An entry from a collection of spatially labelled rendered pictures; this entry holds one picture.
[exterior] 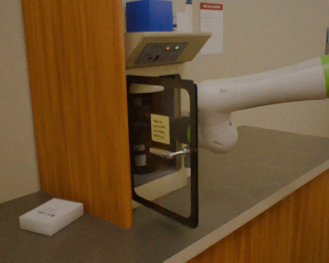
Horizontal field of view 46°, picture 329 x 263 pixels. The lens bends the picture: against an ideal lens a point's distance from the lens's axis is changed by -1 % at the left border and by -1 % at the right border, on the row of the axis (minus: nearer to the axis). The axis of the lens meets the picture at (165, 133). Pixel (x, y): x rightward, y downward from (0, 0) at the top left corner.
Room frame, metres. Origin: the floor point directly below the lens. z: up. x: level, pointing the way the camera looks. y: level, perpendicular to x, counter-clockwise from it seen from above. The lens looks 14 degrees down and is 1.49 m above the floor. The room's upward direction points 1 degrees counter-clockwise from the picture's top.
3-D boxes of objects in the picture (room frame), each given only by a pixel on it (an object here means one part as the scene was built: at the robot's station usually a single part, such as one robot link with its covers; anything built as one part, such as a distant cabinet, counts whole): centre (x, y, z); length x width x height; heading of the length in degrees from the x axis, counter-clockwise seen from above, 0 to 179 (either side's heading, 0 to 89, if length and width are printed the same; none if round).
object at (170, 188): (1.07, 0.02, 1.19); 0.30 x 0.01 x 0.40; 40
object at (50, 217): (1.13, 0.36, 0.96); 0.16 x 0.12 x 0.04; 154
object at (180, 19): (1.30, -0.05, 1.54); 0.05 x 0.05 x 0.06; 43
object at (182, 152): (0.99, 0.00, 1.20); 0.10 x 0.05 x 0.03; 40
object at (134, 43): (1.27, -0.02, 1.46); 0.32 x 0.12 x 0.10; 137
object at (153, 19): (1.21, 0.04, 1.56); 0.10 x 0.10 x 0.09; 47
